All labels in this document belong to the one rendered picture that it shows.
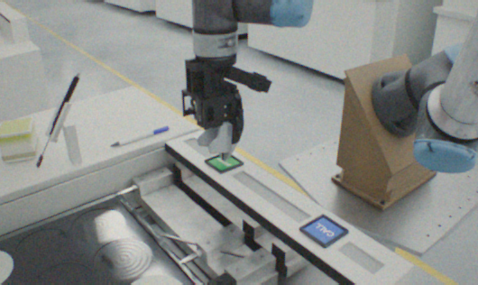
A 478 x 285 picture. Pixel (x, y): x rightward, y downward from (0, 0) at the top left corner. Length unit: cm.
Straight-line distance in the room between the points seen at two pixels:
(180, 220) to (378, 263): 38
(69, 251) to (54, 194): 15
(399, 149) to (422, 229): 18
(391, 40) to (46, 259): 345
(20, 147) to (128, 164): 23
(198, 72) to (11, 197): 42
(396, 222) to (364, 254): 32
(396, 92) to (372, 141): 11
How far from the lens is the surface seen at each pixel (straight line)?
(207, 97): 72
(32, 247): 80
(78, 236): 79
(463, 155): 76
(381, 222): 95
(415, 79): 90
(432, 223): 99
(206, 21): 68
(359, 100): 92
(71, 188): 87
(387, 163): 92
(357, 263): 63
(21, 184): 86
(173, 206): 86
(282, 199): 74
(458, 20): 328
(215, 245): 72
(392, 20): 382
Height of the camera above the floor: 139
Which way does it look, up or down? 29 degrees down
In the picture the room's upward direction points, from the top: straight up
